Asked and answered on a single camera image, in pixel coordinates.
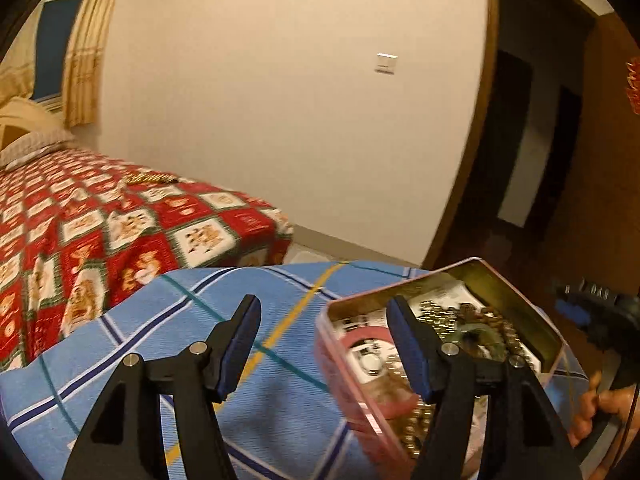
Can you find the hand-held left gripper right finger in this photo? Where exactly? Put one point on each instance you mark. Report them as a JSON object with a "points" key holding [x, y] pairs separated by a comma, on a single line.
{"points": [[407, 355]]}

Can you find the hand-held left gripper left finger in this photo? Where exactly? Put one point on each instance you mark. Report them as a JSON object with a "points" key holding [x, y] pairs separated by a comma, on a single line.
{"points": [[241, 350]]}

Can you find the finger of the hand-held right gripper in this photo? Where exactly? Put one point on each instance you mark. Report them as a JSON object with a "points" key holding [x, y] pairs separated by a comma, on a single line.
{"points": [[575, 312]]}

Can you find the pink tin box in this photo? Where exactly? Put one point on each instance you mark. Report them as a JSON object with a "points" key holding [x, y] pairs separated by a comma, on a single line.
{"points": [[350, 395]]}

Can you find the person's right hand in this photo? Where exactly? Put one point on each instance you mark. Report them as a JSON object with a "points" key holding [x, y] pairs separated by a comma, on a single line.
{"points": [[615, 410]]}

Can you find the blue plaid bed sheet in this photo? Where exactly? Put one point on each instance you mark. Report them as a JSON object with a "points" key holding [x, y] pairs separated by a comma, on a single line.
{"points": [[150, 320]]}

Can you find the wooden door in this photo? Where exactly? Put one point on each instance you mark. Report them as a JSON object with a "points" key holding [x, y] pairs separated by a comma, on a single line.
{"points": [[610, 160]]}

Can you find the red printed bedspread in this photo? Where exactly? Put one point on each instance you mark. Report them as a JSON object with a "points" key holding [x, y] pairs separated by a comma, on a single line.
{"points": [[100, 220]]}

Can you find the small gold object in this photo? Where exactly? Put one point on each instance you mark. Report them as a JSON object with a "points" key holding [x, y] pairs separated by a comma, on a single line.
{"points": [[147, 178]]}

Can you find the red door ornament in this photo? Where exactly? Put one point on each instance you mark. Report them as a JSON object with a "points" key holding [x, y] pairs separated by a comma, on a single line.
{"points": [[633, 82]]}

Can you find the striped pillow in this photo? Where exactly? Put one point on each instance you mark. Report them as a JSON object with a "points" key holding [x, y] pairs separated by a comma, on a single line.
{"points": [[35, 145]]}

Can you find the white pillow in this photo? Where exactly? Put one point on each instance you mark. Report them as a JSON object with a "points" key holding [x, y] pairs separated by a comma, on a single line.
{"points": [[22, 117]]}

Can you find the narrow beige curtain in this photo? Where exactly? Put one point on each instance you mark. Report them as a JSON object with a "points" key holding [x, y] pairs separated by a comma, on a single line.
{"points": [[90, 50]]}

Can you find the wide beige curtain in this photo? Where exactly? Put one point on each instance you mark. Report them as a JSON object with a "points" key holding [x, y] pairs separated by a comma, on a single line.
{"points": [[15, 85]]}

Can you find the window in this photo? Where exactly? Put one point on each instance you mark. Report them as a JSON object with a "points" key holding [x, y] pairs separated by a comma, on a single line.
{"points": [[55, 45]]}

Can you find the wooden door frame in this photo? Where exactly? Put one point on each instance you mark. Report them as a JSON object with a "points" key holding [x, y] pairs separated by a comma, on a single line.
{"points": [[470, 135]]}

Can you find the white light switch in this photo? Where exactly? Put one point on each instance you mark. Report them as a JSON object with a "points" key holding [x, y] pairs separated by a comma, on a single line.
{"points": [[386, 63]]}

